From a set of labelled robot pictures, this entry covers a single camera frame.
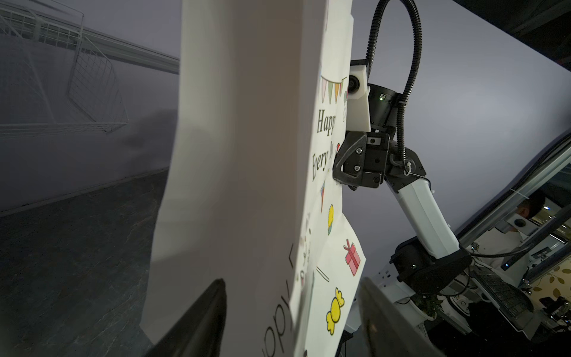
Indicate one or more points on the person behind glass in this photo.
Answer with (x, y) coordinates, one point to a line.
(509, 238)

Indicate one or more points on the white wire wall shelf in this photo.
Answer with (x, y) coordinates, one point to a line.
(54, 79)

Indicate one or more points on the white paper bag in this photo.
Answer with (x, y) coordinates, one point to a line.
(250, 196)

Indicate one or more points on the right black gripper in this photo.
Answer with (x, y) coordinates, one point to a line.
(362, 159)

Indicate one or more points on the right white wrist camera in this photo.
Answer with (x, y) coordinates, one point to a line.
(357, 106)

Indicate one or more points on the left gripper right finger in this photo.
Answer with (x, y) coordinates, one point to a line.
(386, 331)

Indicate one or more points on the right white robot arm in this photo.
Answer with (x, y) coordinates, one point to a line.
(429, 262)

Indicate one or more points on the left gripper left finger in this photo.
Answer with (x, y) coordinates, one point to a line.
(199, 332)

